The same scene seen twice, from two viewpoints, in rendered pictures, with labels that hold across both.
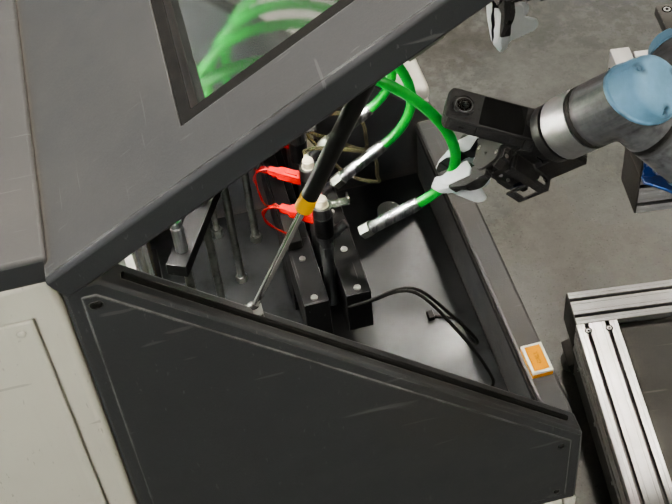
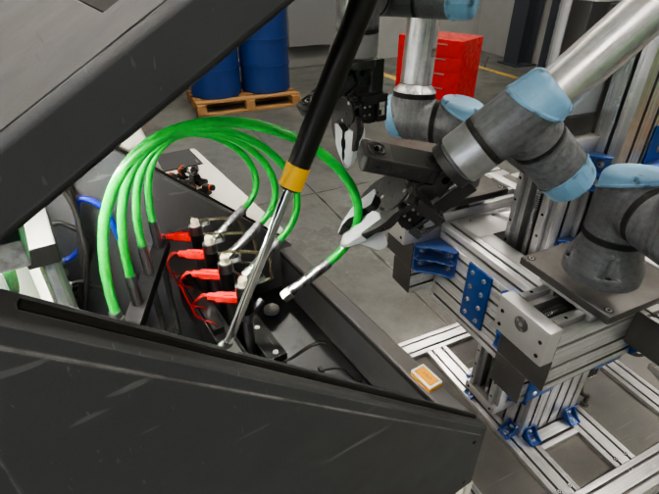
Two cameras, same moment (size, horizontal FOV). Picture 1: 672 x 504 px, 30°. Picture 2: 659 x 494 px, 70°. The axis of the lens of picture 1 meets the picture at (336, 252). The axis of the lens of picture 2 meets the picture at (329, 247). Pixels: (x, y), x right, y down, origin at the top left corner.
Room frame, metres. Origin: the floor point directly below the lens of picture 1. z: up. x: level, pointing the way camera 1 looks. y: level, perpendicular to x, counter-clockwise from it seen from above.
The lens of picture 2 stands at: (0.57, 0.13, 1.61)
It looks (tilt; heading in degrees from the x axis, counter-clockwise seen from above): 33 degrees down; 336
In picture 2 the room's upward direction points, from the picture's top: straight up
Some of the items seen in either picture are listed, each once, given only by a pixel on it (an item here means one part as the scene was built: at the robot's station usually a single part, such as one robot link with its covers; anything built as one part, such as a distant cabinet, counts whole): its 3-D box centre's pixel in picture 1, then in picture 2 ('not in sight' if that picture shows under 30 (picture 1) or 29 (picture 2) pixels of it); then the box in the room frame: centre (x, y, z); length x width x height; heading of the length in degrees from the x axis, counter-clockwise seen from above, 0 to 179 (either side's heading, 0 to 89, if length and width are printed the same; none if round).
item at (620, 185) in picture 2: not in sight; (630, 201); (1.07, -0.70, 1.20); 0.13 x 0.12 x 0.14; 167
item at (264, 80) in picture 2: not in sight; (237, 57); (6.26, -1.20, 0.51); 1.20 x 0.85 x 1.02; 90
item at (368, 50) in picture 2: not in sight; (356, 45); (1.38, -0.27, 1.46); 0.08 x 0.08 x 0.05
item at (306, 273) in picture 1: (315, 249); (229, 337); (1.33, 0.03, 0.91); 0.34 x 0.10 x 0.15; 9
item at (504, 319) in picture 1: (483, 285); (353, 340); (1.25, -0.22, 0.87); 0.62 x 0.04 x 0.16; 9
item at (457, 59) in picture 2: not in sight; (434, 79); (4.73, -2.89, 0.43); 0.70 x 0.46 x 0.86; 27
